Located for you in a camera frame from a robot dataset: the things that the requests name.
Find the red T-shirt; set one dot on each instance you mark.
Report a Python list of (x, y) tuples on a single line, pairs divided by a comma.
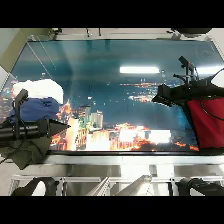
[(208, 125)]

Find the blue garment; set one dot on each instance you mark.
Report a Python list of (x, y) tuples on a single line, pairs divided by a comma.
[(36, 108)]

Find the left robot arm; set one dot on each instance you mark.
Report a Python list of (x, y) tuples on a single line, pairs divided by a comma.
[(26, 129)]

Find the silver frame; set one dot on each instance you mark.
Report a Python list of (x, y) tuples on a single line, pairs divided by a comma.
[(110, 181)]

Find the dark green garment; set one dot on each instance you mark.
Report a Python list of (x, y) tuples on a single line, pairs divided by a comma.
[(25, 151)]

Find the white garment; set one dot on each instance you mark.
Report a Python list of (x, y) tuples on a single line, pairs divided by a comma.
[(40, 87)]

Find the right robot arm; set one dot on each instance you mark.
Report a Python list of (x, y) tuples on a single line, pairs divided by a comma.
[(208, 87)]

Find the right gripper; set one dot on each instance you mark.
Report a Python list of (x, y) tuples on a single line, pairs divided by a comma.
[(168, 94)]

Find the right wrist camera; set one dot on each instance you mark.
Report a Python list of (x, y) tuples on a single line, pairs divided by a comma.
[(187, 68)]

